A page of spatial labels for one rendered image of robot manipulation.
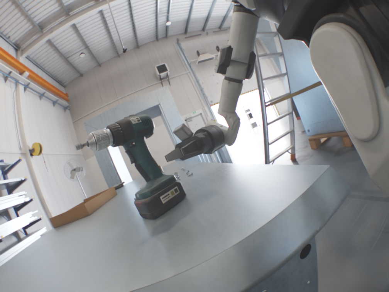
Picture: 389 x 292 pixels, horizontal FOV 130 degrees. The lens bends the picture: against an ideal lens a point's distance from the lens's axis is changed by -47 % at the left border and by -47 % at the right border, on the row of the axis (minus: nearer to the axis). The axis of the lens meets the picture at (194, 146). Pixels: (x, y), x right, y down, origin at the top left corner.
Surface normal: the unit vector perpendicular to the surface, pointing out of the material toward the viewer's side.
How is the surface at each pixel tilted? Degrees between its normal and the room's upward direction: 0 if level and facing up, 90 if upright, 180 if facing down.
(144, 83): 90
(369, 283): 0
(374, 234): 0
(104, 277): 0
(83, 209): 90
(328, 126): 90
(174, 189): 90
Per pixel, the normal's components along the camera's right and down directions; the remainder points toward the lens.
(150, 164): 0.63, -0.29
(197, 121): 0.18, -0.05
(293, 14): -0.91, 0.40
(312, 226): 0.06, -0.42
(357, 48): -0.62, 0.32
